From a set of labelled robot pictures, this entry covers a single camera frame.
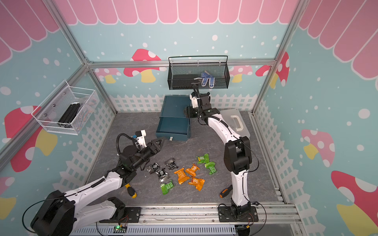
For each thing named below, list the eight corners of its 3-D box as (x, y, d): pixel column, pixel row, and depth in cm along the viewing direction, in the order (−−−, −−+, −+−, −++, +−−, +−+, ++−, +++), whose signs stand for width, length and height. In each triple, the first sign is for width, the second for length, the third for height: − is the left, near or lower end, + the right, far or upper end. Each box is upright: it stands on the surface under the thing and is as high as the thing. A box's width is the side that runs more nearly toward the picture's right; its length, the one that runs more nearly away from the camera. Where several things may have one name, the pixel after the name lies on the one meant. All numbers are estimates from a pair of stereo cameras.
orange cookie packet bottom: (187, 185, 86) (187, 184, 84) (192, 175, 89) (192, 174, 88) (200, 191, 84) (200, 190, 82) (204, 180, 87) (205, 179, 86)
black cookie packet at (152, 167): (150, 174, 90) (149, 173, 88) (146, 169, 92) (145, 168, 90) (160, 167, 93) (159, 165, 91) (156, 162, 95) (155, 160, 93)
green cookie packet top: (196, 163, 94) (196, 162, 93) (196, 155, 98) (196, 153, 96) (209, 163, 94) (209, 162, 93) (208, 155, 98) (209, 153, 96)
